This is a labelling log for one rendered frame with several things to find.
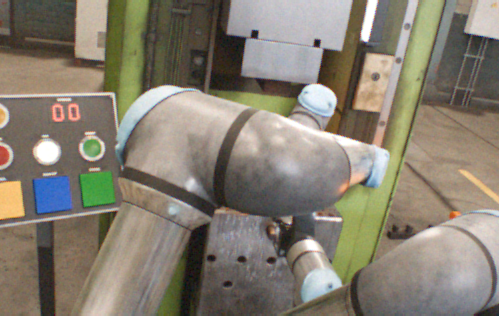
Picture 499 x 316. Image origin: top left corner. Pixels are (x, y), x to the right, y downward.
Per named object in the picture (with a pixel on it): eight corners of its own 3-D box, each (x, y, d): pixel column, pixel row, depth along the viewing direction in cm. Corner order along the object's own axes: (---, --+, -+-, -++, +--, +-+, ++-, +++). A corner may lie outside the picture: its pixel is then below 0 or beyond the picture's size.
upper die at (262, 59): (316, 85, 121) (323, 48, 117) (240, 75, 116) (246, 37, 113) (281, 54, 159) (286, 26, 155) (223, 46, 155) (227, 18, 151)
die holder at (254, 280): (312, 338, 148) (345, 219, 131) (194, 338, 140) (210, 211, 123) (277, 243, 198) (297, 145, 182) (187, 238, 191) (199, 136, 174)
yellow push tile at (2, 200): (25, 215, 95) (20, 180, 96) (-14, 221, 91) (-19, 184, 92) (24, 216, 97) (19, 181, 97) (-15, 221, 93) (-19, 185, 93)
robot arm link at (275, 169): (349, 137, 42) (395, 140, 88) (242, 106, 46) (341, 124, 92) (314, 255, 44) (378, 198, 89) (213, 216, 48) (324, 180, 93)
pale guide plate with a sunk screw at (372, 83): (380, 112, 140) (395, 57, 134) (353, 109, 138) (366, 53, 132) (378, 110, 142) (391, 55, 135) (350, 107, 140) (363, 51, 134)
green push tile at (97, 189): (116, 203, 107) (111, 170, 107) (83, 207, 103) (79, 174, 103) (113, 203, 108) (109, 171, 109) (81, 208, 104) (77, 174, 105)
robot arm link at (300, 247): (295, 249, 89) (334, 250, 91) (289, 236, 93) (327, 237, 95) (288, 281, 92) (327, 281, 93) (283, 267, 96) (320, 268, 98)
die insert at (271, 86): (289, 95, 131) (293, 74, 129) (263, 92, 130) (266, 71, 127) (269, 71, 158) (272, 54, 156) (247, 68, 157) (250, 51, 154)
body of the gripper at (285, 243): (271, 242, 107) (282, 273, 96) (277, 209, 104) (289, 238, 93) (302, 243, 109) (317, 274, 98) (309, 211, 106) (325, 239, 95)
